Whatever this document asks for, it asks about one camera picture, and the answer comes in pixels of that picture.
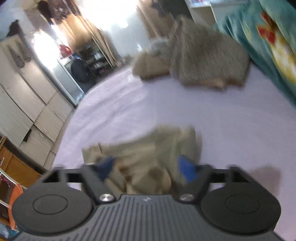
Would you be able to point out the white side desk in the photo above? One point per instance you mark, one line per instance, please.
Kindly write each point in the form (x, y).
(207, 12)

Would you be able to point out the wooden brown desk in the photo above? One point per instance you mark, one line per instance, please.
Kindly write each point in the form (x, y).
(15, 167)

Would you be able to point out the lilac bed sheet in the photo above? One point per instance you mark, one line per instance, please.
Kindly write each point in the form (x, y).
(252, 127)

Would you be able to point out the beige wardrobe cabinets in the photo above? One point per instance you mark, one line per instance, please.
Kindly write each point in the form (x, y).
(33, 110)

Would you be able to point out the brown fuzzy blanket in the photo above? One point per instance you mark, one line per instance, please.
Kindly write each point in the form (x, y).
(201, 56)

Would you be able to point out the tan folded cushion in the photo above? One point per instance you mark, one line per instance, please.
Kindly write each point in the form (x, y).
(147, 66)

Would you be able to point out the teal patterned quilt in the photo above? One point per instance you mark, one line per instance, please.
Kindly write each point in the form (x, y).
(267, 31)

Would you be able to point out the black shoe rack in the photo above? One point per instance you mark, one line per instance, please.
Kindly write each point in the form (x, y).
(95, 58)

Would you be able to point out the black washing machine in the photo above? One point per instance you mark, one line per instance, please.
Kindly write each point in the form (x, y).
(80, 72)

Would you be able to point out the tan curtain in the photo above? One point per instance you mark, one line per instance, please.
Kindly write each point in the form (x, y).
(157, 23)

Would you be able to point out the olive green garment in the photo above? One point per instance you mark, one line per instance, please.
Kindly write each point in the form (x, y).
(150, 164)

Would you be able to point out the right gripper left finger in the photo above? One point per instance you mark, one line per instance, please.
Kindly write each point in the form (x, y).
(92, 177)

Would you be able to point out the white metal chair frame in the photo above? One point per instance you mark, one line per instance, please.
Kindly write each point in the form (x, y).
(10, 189)

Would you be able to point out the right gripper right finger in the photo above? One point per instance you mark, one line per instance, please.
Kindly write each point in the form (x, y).
(198, 179)

